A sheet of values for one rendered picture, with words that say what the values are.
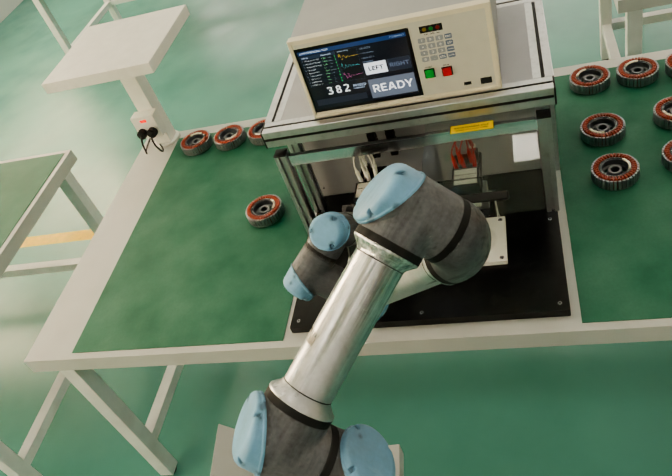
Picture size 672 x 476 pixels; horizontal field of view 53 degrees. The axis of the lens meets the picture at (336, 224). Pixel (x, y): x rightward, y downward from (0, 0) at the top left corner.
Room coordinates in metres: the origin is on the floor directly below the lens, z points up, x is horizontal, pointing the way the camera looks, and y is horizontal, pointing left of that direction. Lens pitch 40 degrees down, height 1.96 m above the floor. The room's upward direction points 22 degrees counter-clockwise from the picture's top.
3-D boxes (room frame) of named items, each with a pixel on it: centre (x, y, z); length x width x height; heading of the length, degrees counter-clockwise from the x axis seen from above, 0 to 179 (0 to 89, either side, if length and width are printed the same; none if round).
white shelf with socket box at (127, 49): (2.07, 0.42, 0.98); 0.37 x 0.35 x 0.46; 67
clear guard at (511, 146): (1.12, -0.35, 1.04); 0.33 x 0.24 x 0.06; 157
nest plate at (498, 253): (1.13, -0.30, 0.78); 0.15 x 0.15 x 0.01; 67
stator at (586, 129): (1.35, -0.76, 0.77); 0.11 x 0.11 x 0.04
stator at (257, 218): (1.57, 0.18, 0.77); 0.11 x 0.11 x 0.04
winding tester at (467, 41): (1.47, -0.32, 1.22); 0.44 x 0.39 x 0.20; 67
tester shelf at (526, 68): (1.47, -0.31, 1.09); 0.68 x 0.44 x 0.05; 67
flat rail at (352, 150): (1.27, -0.22, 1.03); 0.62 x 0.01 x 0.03; 67
